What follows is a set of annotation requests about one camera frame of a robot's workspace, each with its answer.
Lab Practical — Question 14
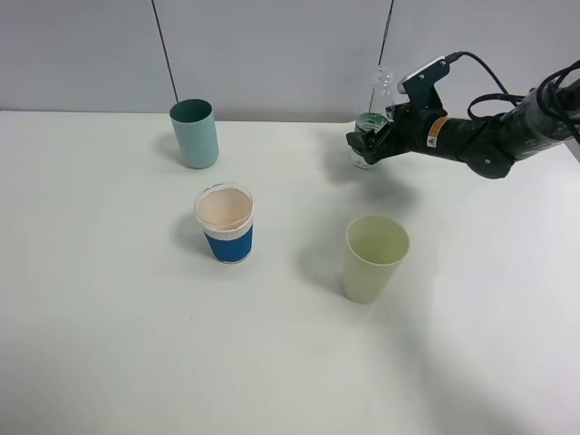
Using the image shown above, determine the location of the pale yellow plastic cup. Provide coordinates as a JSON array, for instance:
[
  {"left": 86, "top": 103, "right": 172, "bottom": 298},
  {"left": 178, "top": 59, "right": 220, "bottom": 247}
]
[{"left": 341, "top": 215, "right": 410, "bottom": 305}]

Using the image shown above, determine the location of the teal plastic cup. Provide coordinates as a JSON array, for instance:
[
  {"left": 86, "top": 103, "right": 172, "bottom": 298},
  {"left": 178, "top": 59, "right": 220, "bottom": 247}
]
[{"left": 169, "top": 99, "right": 219, "bottom": 169}]

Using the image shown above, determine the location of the clear plastic drink bottle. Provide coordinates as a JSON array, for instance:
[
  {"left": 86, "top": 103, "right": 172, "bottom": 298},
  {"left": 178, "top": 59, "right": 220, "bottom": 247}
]
[{"left": 351, "top": 64, "right": 398, "bottom": 170}]

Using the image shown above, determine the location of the glass cup with blue sleeve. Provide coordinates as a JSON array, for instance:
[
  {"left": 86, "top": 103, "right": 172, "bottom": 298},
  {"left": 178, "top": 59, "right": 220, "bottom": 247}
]
[{"left": 194, "top": 182, "right": 254, "bottom": 264}]

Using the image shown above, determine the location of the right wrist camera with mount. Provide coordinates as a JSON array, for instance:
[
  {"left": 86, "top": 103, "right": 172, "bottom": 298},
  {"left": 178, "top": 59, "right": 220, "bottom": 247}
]
[{"left": 397, "top": 56, "right": 450, "bottom": 111}]

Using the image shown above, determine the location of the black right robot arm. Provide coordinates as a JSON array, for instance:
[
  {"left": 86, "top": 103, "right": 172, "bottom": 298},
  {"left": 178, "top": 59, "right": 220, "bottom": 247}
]
[{"left": 346, "top": 52, "right": 579, "bottom": 179}]

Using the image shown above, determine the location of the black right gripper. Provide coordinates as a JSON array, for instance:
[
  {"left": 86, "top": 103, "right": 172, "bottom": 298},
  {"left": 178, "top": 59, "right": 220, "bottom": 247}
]
[{"left": 346, "top": 86, "right": 458, "bottom": 166}]

